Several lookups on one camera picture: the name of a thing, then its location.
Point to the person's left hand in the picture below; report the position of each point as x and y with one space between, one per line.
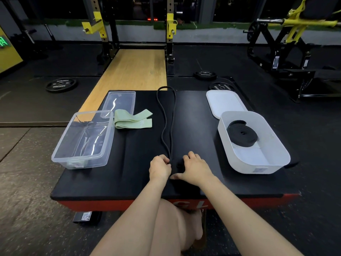
159 169

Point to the person's right hand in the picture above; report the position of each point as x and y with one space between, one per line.
197 170

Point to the thin black resistance band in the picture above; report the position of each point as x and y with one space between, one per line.
163 130

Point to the light green resistance band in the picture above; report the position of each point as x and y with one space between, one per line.
76 165
133 124
128 115

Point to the wide black resistance band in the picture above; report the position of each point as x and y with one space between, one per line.
242 133

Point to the white plastic bin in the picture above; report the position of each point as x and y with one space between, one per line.
274 157

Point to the clear plastic container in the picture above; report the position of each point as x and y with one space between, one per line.
80 141

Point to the person's right forearm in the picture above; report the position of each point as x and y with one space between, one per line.
247 221

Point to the person's left forearm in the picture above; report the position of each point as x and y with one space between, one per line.
128 223

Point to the person's left leg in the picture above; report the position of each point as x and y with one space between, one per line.
170 229

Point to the black plyo platform red side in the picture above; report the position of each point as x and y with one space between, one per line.
128 173

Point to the brown sandal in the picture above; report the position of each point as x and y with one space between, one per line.
203 237

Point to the white plastic lid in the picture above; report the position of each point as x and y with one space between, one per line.
226 102

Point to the clear plastic lid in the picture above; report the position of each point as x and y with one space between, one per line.
118 102

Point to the black weight plate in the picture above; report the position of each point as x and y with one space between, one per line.
205 75
221 86
61 85

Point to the wooden lifting platform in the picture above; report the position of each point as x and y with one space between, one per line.
130 71

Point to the yellow black squat rack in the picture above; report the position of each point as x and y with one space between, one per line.
170 42

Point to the yellow black exercise machine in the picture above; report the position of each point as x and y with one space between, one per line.
285 45

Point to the black upright bar holder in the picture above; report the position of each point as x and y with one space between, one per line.
50 33

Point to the green exit sign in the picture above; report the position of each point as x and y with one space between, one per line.
4 42

